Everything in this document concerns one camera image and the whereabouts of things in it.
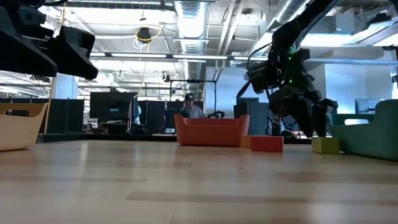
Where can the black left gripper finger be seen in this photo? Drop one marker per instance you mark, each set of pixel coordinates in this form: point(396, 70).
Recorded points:
point(74, 56)
point(18, 53)

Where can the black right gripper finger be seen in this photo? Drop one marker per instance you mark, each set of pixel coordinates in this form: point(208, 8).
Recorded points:
point(320, 119)
point(306, 121)

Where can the olive green block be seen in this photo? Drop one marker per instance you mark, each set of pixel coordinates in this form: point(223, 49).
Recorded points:
point(325, 145)

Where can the salmon red block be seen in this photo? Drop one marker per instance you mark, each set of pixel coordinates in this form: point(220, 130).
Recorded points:
point(267, 144)

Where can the green plastic bin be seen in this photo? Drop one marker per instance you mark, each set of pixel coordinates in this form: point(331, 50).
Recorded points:
point(367, 140)

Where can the orange-yellow block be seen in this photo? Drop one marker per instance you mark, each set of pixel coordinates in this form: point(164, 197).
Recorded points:
point(245, 141)

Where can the orange plastic bin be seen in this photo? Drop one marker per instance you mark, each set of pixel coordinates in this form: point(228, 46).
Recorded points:
point(211, 132)

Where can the black background robot arm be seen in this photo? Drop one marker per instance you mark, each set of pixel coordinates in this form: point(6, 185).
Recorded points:
point(217, 114)

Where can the white building column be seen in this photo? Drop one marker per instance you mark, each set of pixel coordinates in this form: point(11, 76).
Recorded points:
point(65, 87)

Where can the small dark monitor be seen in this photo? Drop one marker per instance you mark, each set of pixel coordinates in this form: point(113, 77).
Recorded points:
point(366, 106)

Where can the large black monitor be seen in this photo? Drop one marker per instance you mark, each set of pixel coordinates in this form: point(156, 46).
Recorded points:
point(109, 107)

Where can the long ceiling light strip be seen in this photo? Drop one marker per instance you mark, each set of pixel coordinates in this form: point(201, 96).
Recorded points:
point(140, 55)

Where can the cream plastic bin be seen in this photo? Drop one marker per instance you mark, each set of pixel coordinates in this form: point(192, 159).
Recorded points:
point(18, 133)

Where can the person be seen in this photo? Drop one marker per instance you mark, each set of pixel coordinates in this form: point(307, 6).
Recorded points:
point(137, 115)
point(192, 111)

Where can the grey ceiling air unit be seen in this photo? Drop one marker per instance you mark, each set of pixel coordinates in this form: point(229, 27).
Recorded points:
point(335, 24)

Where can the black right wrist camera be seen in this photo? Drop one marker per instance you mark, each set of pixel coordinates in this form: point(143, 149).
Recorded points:
point(261, 77)

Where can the slanted silver air duct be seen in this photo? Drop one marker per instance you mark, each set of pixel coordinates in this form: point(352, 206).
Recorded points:
point(261, 46)

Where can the black table frame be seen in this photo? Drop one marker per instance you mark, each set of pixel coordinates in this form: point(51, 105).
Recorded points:
point(62, 137)

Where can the black metal frame stand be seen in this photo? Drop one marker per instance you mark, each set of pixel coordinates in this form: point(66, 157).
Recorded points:
point(192, 81)

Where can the wide silver air duct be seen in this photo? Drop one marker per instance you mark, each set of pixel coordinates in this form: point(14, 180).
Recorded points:
point(190, 25)

